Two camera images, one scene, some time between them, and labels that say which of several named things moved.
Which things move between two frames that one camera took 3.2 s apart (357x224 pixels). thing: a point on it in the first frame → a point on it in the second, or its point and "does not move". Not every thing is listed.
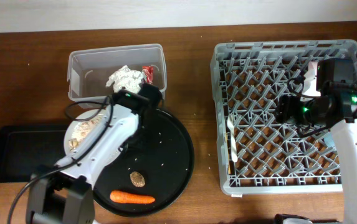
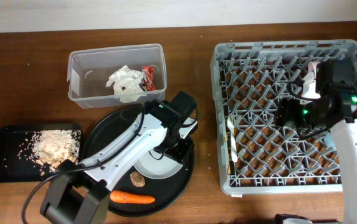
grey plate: [80, 127] → [156, 165]
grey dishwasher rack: [258, 153] does not move
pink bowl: [309, 83] does not move
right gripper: [285, 109] does not move
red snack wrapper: [149, 73] does not move
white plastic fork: [230, 124] does not move
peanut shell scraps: [73, 143] → [53, 162]
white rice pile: [81, 127] → [57, 144]
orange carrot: [119, 196] does not move
